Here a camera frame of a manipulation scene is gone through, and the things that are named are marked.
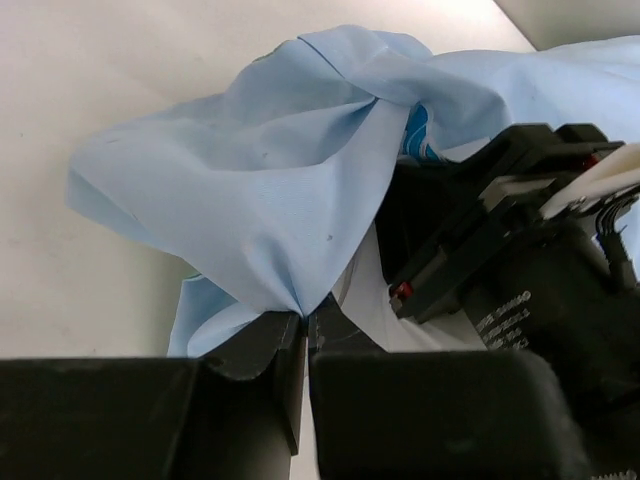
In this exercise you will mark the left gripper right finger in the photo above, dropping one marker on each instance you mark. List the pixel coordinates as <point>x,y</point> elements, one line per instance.
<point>346,395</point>

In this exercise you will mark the white pillow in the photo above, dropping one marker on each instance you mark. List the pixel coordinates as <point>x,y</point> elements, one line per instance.
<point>362,294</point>

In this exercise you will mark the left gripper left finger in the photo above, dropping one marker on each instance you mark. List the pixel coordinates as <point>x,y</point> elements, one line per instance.
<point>250,401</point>

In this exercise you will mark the blue pillow tag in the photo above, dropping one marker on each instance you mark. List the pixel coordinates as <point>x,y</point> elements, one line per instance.
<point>415,143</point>

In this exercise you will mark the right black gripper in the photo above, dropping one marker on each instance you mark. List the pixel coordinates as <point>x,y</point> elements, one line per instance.
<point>470,237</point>

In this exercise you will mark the light blue pillowcase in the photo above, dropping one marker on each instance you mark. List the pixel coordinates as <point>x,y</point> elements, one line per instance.
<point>268,189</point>

